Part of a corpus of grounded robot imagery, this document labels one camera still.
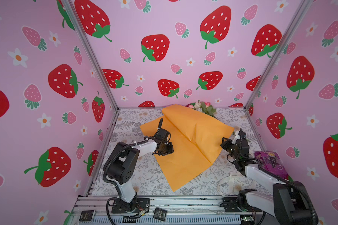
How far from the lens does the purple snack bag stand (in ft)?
2.73

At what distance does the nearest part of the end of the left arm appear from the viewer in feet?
2.38

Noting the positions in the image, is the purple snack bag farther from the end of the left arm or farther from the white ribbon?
the end of the left arm

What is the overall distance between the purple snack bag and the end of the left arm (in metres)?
0.58
